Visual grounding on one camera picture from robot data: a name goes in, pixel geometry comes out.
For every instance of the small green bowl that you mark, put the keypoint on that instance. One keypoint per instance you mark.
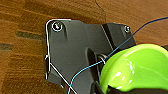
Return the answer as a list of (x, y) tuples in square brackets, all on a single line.
[(140, 66)]

